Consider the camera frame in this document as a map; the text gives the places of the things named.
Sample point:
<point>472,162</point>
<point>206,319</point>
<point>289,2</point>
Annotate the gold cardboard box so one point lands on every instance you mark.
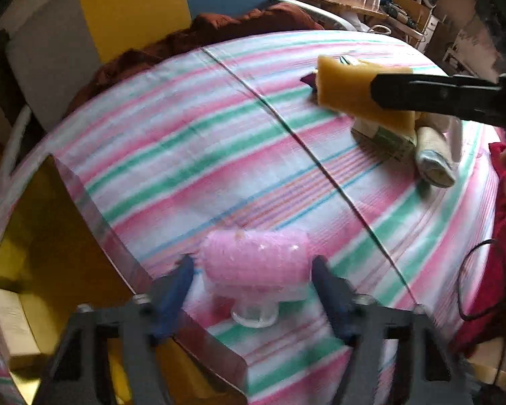
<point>46,240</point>

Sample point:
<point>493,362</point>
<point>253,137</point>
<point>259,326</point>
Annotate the wooden desk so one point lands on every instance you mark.
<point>341,1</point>

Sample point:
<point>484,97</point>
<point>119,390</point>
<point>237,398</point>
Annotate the yellow sponge block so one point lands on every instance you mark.
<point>345,84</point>

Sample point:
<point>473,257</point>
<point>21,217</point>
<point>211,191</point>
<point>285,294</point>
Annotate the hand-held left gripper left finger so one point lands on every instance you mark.
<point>175,299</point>

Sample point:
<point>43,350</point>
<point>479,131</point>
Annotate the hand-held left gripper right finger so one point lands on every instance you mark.
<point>333,299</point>

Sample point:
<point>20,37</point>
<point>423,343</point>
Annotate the blue yellow grey chair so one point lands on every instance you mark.
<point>130,8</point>

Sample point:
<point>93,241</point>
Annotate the pale yellow packet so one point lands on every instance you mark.
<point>14,325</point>

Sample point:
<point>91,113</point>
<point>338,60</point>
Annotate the green white carton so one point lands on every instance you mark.
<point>388,141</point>

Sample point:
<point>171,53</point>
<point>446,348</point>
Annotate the purple snack packet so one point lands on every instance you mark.
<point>310,81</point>

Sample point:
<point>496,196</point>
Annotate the brown quilt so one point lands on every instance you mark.
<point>236,25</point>

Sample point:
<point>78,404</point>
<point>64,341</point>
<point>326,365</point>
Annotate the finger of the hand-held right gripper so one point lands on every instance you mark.
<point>426,93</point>

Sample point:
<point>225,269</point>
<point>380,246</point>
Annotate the rolled beige sock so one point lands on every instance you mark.
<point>434,160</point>

